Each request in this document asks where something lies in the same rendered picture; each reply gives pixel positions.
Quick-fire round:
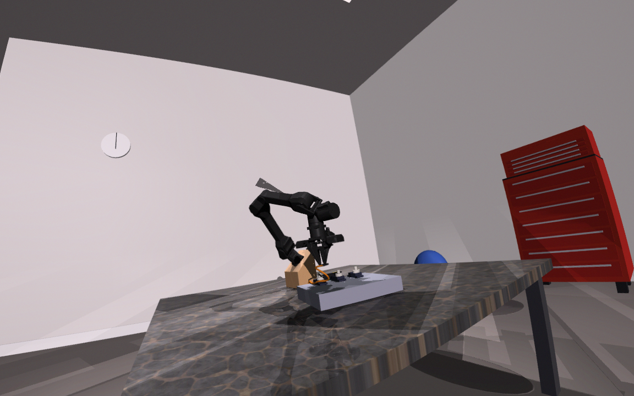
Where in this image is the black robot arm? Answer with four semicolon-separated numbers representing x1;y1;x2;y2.
249;189;340;266

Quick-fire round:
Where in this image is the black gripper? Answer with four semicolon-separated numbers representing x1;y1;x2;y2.
296;222;345;265

